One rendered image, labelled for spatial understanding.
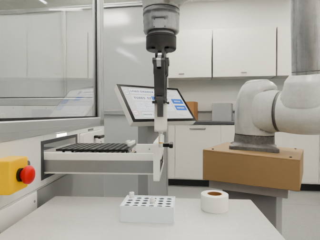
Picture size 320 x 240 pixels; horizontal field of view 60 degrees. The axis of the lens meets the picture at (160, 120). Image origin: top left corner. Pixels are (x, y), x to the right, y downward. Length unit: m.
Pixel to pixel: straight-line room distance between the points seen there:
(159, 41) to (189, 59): 3.58
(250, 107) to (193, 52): 3.21
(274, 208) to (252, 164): 0.20
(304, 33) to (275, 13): 3.85
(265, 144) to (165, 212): 0.58
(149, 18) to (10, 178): 0.46
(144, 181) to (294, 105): 1.17
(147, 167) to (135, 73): 1.91
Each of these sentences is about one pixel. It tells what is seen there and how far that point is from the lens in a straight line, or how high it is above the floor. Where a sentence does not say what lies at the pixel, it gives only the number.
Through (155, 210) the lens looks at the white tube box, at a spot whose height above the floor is 0.79.
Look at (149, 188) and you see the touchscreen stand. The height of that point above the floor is 0.51.
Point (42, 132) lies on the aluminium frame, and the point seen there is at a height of 0.95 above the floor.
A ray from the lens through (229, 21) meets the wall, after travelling 4.76.
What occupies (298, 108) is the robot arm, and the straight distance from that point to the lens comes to 1.03.
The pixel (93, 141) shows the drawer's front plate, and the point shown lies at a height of 0.89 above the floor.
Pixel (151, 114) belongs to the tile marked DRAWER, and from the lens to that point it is 1.73.
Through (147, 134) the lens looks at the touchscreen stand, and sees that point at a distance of 1.82.
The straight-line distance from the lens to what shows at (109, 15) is 2.85.
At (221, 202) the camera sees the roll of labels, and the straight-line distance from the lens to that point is 0.73.
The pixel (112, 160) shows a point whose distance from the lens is 0.82.
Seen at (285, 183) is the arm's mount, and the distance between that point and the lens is 1.01.
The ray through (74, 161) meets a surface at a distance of 0.85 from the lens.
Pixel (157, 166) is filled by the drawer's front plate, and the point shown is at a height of 0.86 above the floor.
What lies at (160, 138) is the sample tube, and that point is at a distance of 0.68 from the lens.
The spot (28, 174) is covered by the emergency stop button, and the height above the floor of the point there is 0.88.
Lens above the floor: 1.01
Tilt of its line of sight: 1 degrees down
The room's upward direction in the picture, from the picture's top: straight up
